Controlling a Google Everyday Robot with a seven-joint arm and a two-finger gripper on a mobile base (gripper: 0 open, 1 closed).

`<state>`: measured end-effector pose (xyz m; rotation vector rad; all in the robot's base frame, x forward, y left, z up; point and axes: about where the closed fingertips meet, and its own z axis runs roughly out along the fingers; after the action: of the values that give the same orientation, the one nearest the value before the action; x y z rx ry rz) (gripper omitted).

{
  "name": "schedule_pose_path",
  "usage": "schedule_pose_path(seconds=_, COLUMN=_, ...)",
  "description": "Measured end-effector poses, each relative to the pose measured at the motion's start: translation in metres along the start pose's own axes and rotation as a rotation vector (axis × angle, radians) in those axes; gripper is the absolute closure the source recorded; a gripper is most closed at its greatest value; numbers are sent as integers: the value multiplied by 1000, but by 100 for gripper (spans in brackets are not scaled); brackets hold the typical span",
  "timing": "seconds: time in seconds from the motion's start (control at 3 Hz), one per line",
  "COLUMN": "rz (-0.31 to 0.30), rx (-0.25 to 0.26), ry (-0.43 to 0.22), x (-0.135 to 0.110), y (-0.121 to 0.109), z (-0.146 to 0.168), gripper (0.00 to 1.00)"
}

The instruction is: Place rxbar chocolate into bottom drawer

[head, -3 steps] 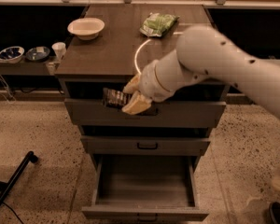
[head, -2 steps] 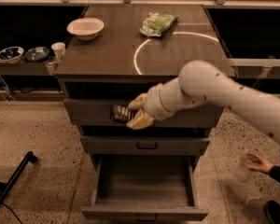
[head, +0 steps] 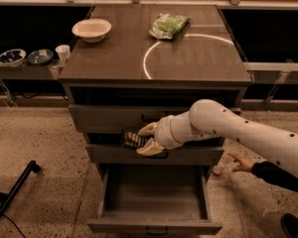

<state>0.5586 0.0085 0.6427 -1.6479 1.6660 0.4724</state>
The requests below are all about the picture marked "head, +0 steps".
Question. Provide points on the black sleeve forearm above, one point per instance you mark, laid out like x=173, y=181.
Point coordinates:
x=274, y=175

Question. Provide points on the grey bottom drawer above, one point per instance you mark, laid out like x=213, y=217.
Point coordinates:
x=153, y=201

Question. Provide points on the grey middle drawer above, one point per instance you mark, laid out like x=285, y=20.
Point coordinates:
x=192, y=156

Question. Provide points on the black chair leg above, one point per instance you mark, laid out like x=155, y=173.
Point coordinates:
x=7, y=198

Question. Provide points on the grey drawer cabinet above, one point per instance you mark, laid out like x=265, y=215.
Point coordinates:
x=132, y=68

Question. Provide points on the blue patterned bowl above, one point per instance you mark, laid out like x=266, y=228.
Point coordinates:
x=13, y=58

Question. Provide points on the white paper cup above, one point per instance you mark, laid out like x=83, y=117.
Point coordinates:
x=64, y=52

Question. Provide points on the dark chocolate rxbar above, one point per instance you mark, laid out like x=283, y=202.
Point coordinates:
x=133, y=141

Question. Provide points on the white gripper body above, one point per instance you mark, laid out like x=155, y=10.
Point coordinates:
x=163, y=132

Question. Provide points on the white bowl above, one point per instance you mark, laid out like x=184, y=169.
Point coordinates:
x=92, y=30

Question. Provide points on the dark blue bowl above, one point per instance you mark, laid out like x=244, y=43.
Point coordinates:
x=40, y=57

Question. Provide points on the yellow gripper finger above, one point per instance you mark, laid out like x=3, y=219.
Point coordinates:
x=150, y=148
x=148, y=130

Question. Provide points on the green snack bag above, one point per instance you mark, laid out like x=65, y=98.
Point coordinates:
x=167, y=26

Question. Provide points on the person's hand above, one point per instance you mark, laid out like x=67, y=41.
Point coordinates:
x=243, y=164

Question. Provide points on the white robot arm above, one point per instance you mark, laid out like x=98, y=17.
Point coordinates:
x=208, y=119

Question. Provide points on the black shoe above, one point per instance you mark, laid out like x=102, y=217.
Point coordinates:
x=289, y=225

